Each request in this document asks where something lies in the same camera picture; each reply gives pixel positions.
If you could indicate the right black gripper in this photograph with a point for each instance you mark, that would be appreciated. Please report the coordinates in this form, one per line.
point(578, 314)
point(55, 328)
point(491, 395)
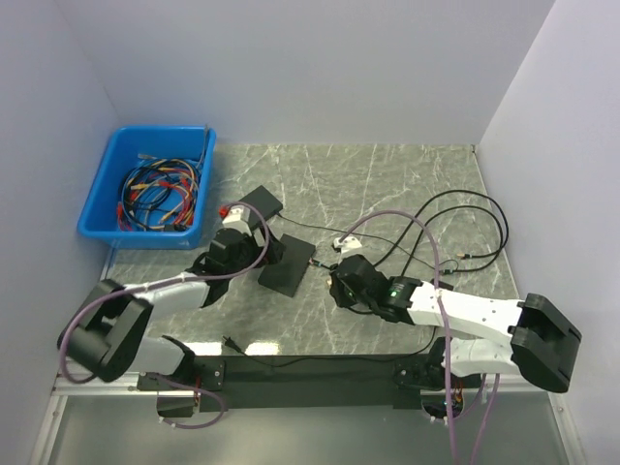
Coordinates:
point(336, 291)

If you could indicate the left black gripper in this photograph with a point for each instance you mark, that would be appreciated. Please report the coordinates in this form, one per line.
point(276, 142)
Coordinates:
point(273, 252)

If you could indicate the black network switch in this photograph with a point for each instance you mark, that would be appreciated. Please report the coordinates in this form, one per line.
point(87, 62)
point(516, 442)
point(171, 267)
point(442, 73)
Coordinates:
point(264, 202)
point(285, 277)

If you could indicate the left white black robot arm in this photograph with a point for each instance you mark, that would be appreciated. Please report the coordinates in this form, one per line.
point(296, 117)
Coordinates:
point(107, 335)

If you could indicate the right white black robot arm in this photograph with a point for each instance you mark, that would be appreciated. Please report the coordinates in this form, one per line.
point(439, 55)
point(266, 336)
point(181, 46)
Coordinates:
point(530, 337)

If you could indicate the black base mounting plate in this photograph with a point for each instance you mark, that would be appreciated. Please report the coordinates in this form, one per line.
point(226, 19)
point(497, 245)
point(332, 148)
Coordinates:
point(253, 382)

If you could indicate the blue plastic bin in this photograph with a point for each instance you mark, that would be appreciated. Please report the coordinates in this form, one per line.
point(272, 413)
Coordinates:
point(151, 188)

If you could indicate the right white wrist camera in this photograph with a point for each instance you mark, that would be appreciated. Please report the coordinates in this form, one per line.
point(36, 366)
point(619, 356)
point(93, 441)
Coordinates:
point(346, 247)

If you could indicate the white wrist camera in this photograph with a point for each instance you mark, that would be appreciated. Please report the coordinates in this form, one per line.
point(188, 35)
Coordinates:
point(236, 218)
point(346, 247)

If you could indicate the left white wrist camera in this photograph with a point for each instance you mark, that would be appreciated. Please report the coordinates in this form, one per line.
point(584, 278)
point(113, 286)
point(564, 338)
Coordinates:
point(236, 218)

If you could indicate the aluminium rail frame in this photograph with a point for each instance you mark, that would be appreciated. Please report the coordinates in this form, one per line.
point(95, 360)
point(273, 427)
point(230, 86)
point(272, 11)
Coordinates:
point(324, 188)

